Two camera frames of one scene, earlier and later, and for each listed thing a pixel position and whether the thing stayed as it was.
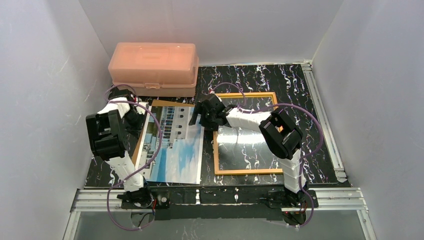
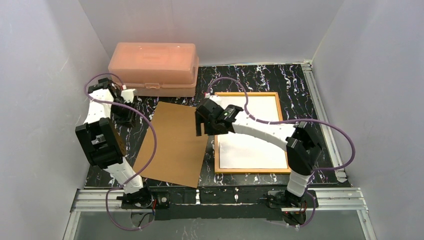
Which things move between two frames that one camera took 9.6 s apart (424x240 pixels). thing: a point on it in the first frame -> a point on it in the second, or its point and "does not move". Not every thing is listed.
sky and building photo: (181, 157) -> (238, 151)
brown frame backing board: (161, 103) -> (180, 152)
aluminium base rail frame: (344, 199) does not move
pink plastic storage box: (156, 69) does not move
